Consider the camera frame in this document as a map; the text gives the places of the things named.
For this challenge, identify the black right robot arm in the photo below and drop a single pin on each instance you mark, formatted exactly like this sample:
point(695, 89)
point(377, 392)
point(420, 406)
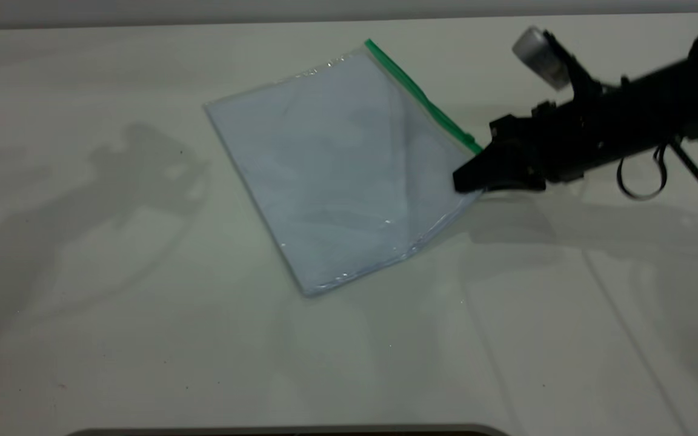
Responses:
point(676, 97)

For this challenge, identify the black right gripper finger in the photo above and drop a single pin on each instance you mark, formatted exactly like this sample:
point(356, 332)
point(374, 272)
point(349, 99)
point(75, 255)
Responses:
point(518, 185)
point(494, 166)

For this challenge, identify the dark rounded base edge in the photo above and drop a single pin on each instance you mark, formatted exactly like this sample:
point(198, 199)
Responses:
point(288, 431)

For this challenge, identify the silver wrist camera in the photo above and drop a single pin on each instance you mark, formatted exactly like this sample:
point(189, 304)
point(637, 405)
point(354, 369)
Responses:
point(541, 57)

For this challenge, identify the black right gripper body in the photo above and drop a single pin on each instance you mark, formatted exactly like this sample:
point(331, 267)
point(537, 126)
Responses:
point(558, 142)

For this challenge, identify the clear plastic zip bag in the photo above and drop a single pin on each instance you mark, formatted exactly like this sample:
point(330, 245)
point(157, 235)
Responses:
point(337, 175)

